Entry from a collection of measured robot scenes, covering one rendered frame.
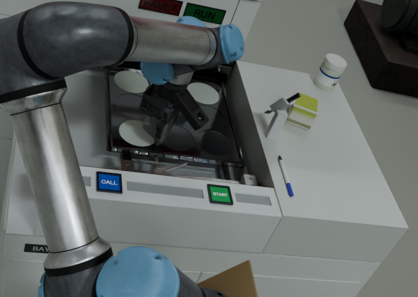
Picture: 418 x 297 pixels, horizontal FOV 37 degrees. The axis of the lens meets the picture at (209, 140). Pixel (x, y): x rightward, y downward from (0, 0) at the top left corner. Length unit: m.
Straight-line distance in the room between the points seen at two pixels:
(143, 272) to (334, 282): 0.88
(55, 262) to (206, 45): 0.48
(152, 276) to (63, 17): 0.41
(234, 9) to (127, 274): 1.04
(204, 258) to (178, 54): 0.61
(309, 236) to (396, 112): 2.61
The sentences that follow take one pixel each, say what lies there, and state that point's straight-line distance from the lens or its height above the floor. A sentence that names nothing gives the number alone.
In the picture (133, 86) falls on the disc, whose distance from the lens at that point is 1.79.
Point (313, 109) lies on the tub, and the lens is 1.74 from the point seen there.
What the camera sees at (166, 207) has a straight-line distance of 1.40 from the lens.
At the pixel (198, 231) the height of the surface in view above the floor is 0.88.
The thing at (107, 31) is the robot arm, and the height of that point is 1.43.
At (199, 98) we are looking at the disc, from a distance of 1.83.
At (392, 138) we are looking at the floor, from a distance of 3.86.
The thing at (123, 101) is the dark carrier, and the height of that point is 0.90.
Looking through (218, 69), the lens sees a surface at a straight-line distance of 1.93.
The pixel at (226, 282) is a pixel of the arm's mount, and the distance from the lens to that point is 1.17.
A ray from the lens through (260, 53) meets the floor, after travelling 4.01.
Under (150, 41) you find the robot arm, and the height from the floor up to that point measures 1.39.
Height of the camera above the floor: 1.94
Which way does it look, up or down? 38 degrees down
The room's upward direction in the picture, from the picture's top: 23 degrees clockwise
